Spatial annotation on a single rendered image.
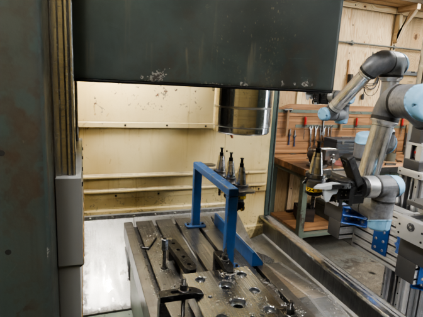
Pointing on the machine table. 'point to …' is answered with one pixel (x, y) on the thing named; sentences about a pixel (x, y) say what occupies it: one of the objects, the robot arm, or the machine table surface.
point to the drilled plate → (200, 309)
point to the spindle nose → (242, 111)
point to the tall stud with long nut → (164, 251)
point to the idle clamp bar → (173, 254)
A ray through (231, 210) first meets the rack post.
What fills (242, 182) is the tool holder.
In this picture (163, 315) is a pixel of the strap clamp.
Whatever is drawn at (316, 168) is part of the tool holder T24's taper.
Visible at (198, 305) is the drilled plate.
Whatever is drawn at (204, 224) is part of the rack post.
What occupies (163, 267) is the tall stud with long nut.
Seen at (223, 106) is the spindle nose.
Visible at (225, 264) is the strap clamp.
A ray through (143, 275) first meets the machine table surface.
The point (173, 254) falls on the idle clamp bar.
